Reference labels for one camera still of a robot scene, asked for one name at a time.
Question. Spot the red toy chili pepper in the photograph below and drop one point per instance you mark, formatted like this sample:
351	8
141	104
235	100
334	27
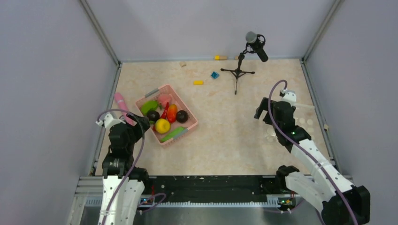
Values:
164	114

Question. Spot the blue square block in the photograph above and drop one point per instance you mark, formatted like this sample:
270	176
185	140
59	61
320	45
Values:
214	75

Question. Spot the clear dotted zip top bag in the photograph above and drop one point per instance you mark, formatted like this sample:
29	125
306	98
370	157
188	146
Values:
298	122

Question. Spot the pink toy peach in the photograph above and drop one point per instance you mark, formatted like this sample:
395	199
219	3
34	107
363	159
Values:
163	99

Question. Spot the green toy cucumber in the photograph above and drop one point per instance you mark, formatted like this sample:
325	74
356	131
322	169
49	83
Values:
173	133

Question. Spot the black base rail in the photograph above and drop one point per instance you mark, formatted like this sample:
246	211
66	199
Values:
213	189

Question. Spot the black microphone with grey head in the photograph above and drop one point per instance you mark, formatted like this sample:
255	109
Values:
256	42

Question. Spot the black microphone tripod stand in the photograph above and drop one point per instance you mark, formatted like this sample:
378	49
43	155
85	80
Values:
237	73

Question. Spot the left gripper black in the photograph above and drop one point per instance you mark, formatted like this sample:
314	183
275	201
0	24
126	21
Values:
142	125

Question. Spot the dark purple toy mangosteen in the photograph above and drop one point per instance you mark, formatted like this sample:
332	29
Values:
182	116

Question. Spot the pink perforated plastic basket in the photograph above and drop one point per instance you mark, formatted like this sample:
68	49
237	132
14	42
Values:
190	125

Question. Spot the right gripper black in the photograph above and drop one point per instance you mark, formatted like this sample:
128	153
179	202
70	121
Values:
263	107

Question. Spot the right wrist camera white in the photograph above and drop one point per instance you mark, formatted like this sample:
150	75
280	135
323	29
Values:
288	96

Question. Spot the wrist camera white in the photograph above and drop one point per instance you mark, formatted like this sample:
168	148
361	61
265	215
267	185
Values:
108	121
288	96

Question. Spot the green toy pepper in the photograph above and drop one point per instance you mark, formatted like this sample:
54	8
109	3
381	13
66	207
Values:
149	106

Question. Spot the pink cylindrical tube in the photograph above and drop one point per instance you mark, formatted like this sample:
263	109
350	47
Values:
122	105

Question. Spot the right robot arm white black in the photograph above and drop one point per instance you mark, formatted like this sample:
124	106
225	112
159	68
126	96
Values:
337	200

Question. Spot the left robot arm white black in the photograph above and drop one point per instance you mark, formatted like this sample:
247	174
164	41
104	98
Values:
123	183

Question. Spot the yellow and wood cylinder block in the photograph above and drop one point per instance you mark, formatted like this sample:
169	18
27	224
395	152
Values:
220	57

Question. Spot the dark purple toy fruit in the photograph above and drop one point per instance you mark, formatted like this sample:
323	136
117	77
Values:
153	116

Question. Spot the yellow toy apple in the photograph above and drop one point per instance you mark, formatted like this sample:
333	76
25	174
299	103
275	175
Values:
162	126

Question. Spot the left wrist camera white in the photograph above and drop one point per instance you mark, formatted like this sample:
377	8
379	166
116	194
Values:
108	121

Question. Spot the yellow rectangular block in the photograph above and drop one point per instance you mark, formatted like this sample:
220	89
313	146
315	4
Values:
198	82

